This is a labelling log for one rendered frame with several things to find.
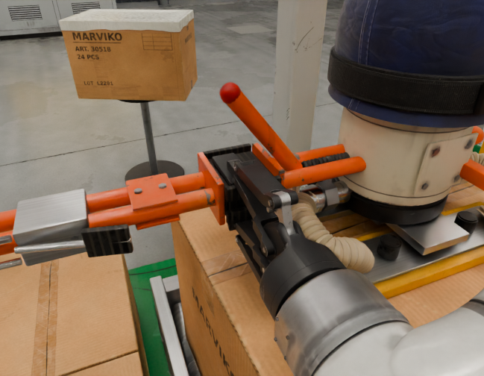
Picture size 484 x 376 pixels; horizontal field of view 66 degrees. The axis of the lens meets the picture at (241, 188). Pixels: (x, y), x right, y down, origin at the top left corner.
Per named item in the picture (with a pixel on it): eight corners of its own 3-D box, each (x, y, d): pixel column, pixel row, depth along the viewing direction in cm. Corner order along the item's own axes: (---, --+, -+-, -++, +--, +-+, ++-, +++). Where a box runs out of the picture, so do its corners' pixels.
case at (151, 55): (198, 79, 235) (193, 10, 213) (186, 101, 201) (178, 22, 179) (105, 77, 238) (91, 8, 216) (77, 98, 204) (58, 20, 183)
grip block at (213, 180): (253, 175, 54) (254, 139, 50) (285, 214, 46) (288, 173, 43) (198, 187, 51) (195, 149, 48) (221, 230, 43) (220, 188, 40)
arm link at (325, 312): (298, 424, 27) (264, 354, 31) (399, 380, 30) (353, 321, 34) (311, 347, 22) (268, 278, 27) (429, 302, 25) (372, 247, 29)
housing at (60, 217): (93, 216, 45) (84, 186, 43) (97, 252, 40) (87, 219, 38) (30, 230, 43) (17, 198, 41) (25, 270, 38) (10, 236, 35)
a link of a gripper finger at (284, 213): (281, 268, 33) (291, 230, 29) (259, 226, 36) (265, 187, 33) (305, 262, 34) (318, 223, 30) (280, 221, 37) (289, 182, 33)
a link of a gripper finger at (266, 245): (265, 260, 34) (268, 251, 33) (225, 181, 42) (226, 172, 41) (303, 250, 35) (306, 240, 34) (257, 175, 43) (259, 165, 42)
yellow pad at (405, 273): (476, 209, 64) (487, 184, 61) (534, 245, 56) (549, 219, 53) (303, 262, 53) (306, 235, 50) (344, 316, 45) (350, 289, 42)
